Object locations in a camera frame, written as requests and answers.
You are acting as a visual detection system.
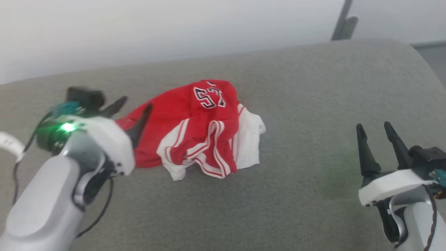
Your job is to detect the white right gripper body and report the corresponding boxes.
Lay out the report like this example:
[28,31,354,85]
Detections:
[358,169,435,207]

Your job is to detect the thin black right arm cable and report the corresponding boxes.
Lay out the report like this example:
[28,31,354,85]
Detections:
[422,184,439,251]

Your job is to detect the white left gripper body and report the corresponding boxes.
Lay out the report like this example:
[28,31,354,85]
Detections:
[59,116,136,177]

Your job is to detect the grey fabric sofa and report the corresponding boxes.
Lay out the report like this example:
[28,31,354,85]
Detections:
[0,38,446,251]

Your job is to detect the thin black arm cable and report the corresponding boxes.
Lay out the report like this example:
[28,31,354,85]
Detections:
[422,184,439,251]
[75,176,115,239]
[12,112,53,206]

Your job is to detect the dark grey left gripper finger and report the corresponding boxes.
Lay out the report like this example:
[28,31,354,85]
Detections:
[124,104,153,149]
[101,96,128,119]

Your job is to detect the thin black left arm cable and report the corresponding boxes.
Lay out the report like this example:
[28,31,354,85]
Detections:
[75,176,115,239]
[12,112,53,206]

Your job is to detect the red white sports jersey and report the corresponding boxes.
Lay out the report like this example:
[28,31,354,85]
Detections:
[115,79,267,181]

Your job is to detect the white cable label tag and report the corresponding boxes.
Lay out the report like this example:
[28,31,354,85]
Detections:
[0,131,25,163]

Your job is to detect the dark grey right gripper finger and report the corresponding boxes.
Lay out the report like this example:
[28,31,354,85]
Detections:
[356,123,381,178]
[384,122,414,170]

